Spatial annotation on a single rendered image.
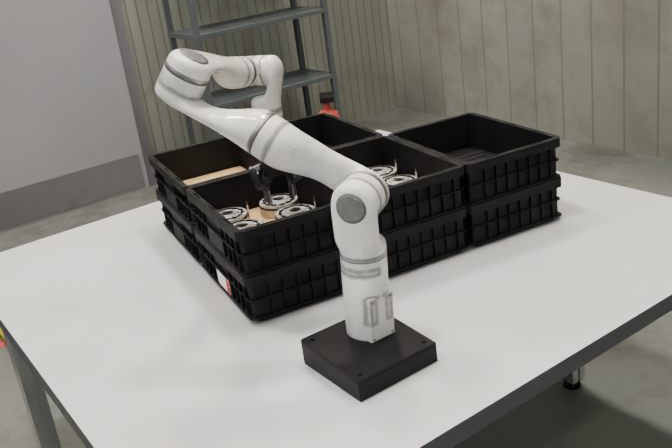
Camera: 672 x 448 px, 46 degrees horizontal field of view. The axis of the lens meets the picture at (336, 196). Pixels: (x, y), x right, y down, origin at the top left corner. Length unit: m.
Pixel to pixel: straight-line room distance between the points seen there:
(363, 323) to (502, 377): 0.28
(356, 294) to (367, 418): 0.24
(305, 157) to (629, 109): 3.55
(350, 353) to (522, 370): 0.33
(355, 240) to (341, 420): 0.33
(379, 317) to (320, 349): 0.13
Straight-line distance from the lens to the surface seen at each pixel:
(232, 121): 1.53
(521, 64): 5.34
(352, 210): 1.46
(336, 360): 1.54
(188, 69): 1.55
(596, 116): 5.05
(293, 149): 1.50
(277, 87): 1.85
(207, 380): 1.66
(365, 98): 6.17
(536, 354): 1.61
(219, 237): 1.88
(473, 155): 2.35
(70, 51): 5.04
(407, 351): 1.56
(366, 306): 1.55
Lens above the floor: 1.56
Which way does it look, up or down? 20 degrees down
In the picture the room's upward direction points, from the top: 8 degrees counter-clockwise
